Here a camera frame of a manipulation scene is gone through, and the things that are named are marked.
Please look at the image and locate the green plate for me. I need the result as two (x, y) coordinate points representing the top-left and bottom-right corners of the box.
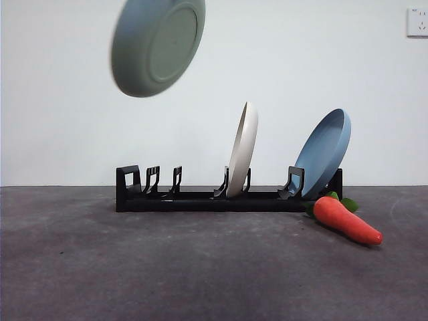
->
(110, 0), (206, 98)

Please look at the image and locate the orange carrot with green leaves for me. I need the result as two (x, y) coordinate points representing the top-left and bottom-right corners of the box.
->
(302, 191), (384, 246)

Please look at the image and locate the cream plate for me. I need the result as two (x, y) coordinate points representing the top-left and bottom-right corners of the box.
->
(226, 101), (259, 198)

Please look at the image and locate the black plate rack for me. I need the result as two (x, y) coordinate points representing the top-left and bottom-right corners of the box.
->
(116, 165), (344, 213)

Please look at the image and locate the blue plate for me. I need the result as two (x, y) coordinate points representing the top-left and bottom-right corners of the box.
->
(294, 108), (352, 199)

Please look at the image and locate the white wall socket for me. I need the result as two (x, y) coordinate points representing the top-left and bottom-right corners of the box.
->
(407, 7), (428, 38)

